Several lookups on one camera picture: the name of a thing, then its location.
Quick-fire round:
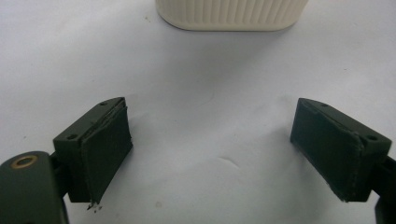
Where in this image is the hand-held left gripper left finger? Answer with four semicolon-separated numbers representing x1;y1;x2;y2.
52;96;134;205

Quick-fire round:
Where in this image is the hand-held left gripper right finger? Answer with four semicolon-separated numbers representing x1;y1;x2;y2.
290;97;393;203

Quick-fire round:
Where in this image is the cream pump bottle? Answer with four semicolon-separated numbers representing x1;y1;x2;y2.
154;0;310;33

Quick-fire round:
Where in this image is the pale table mat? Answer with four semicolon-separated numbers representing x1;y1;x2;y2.
0;0;396;224

